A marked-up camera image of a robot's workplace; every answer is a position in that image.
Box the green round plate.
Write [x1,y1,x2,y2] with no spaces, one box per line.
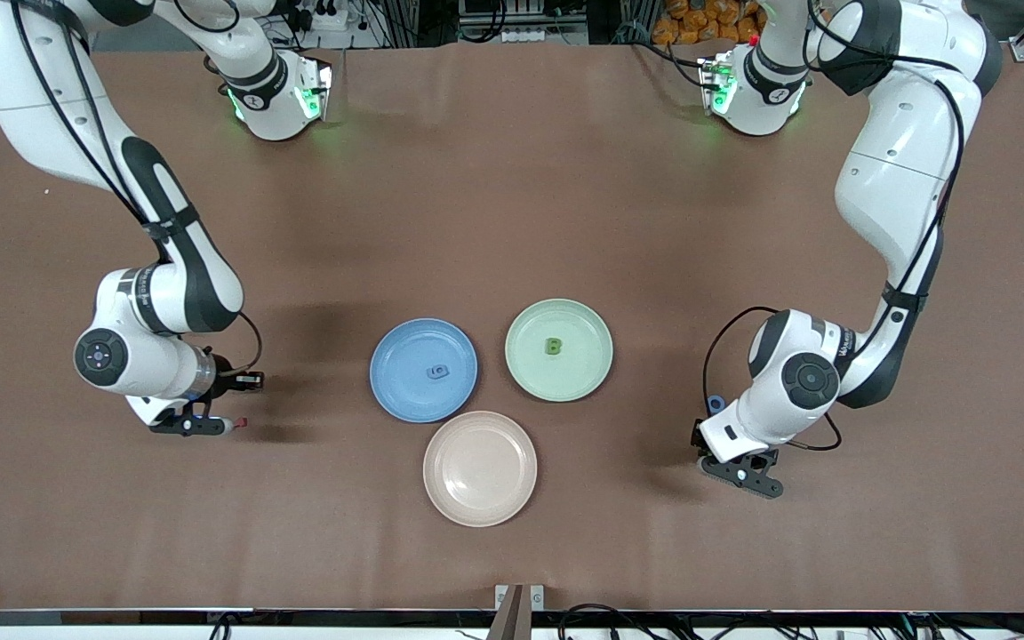
[504,298,615,403]

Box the blue round plate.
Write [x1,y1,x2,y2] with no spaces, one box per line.
[369,317,480,424]

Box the beige round plate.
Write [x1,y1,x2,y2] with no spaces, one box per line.
[422,410,539,529]

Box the white power strip with plugs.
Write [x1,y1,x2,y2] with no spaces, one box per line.
[285,0,372,33]

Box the orange netted bag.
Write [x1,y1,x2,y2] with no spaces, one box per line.
[652,0,764,47]

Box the long white power strip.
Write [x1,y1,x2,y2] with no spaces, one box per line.
[475,25,586,45]

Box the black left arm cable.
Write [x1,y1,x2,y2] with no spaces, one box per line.
[703,27,966,452]

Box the metal table edge bracket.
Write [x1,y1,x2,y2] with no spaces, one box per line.
[487,583,546,640]

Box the black base cable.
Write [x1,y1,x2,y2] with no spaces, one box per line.
[628,37,710,90]

